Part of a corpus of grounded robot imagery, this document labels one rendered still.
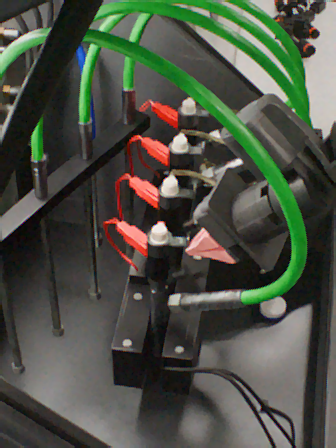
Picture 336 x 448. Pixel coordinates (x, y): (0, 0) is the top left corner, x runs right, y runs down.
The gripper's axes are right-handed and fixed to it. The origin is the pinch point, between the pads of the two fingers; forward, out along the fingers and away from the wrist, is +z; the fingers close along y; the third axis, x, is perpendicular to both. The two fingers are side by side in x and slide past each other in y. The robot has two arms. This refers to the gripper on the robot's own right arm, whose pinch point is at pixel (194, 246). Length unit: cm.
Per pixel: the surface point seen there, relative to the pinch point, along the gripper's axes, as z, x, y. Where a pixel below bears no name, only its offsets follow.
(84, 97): 7.5, -11.5, 18.9
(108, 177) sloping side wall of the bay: 30.7, -25.8, 4.1
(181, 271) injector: 3.7, 0.6, -1.8
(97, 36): -18.4, 7.5, 25.6
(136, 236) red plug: 5.8, -0.2, 4.2
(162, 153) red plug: 8.5, -15.3, 6.1
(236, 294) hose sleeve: -10.7, 10.4, -1.5
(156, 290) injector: 7.9, 1.8, -2.1
